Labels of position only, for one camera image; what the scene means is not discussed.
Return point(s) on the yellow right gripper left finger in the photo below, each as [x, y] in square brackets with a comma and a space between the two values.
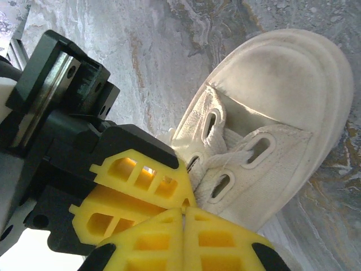
[169, 254]

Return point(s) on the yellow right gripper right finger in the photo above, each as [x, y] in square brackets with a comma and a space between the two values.
[242, 248]

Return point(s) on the white shoelace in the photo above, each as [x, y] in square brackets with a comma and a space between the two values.
[220, 162]

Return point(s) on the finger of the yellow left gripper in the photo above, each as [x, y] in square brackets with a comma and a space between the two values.
[112, 204]
[180, 189]

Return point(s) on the white canvas shoe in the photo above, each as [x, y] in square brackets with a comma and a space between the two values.
[282, 70]

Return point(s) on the aluminium table side rail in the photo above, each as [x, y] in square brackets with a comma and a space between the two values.
[17, 49]

